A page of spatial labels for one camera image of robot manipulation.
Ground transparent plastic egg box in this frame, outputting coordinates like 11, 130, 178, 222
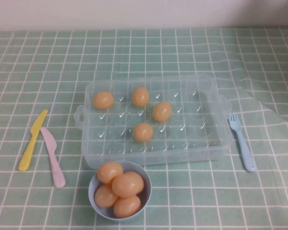
73, 73, 232, 167

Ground light blue bowl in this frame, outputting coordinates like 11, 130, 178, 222
88, 160, 152, 219

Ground pink plastic knife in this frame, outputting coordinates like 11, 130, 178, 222
40, 126, 66, 188

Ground light blue plastic fork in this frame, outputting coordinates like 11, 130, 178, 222
227, 111, 257, 173

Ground yellow plastic knife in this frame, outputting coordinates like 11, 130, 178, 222
18, 109, 49, 172

